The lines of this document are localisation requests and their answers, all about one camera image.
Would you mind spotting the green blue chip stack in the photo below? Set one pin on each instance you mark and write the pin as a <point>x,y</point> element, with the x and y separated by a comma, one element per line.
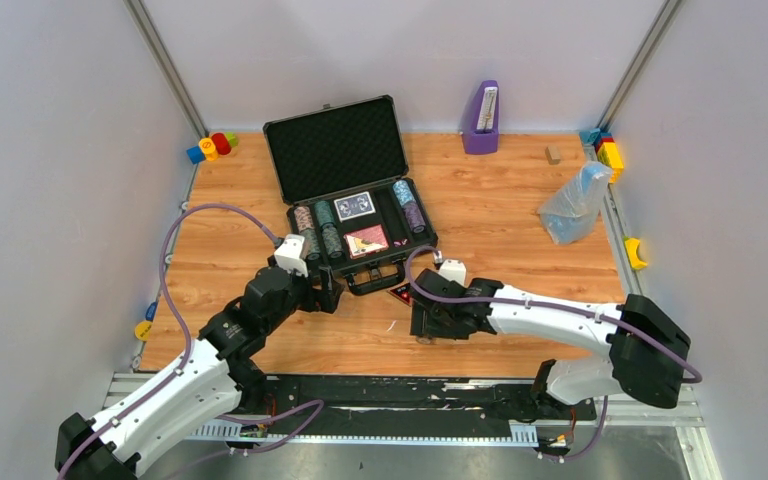
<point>324,214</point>

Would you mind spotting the light blue chip stack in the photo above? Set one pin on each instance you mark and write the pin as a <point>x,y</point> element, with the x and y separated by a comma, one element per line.
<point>403,192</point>

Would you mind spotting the yellow curved block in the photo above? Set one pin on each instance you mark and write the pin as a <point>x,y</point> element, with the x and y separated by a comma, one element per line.
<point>633,251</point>

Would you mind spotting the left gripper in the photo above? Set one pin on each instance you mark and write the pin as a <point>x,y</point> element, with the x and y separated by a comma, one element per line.
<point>325,291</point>

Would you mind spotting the yellow round disc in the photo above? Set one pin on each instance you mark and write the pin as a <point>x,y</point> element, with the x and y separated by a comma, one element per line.
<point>142,330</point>

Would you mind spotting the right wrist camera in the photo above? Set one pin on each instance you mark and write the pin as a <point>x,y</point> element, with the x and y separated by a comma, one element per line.
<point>452,270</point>

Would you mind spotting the grey green chip stack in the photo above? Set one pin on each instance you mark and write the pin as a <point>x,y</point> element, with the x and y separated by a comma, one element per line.
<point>313,246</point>

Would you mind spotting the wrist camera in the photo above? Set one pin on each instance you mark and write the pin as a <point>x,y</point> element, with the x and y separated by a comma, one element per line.
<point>291,255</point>
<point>452,270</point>

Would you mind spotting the yellow lego block stack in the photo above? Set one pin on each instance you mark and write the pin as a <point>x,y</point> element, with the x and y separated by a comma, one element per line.
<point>608,153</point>

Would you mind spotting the yellow cylinder block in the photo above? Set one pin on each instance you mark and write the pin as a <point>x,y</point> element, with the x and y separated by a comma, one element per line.
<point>208,149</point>

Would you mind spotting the black red triangle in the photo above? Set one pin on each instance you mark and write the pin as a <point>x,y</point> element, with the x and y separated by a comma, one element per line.
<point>402,293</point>

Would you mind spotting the red card deck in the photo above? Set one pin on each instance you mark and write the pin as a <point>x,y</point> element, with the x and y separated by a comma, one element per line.
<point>366,241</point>

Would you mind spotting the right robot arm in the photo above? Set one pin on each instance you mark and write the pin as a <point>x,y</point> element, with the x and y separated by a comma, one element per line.
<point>633,347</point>

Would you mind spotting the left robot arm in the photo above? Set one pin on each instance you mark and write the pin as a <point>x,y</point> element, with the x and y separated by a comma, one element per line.
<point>214,375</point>

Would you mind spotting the small wooden block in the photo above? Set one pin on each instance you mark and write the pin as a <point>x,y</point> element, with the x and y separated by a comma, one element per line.
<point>553,155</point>

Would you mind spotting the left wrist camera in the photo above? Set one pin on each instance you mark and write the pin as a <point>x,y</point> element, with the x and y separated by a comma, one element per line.
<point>291,255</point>

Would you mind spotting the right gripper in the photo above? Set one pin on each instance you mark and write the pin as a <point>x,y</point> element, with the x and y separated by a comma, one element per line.
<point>430,327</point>

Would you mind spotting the tan blue chip stack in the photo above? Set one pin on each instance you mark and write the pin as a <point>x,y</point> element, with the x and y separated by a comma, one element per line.
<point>303,218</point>

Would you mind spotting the clear plastic bag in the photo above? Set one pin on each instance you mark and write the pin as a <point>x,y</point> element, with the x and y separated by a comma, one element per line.
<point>570,213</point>

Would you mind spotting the red cylinder block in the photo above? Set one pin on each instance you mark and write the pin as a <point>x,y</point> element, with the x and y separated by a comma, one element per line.
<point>221,143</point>

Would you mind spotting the black poker case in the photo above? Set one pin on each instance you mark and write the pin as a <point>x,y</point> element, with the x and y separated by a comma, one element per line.
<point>339,151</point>

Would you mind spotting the blue card deck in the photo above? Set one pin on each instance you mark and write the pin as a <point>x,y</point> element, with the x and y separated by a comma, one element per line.
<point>354,206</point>

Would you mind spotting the purple metronome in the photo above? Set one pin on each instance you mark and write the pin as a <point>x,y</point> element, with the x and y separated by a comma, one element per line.
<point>479,126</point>

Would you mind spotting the green cylinder block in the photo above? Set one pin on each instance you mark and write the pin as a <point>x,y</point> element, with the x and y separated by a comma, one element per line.
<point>232,139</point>

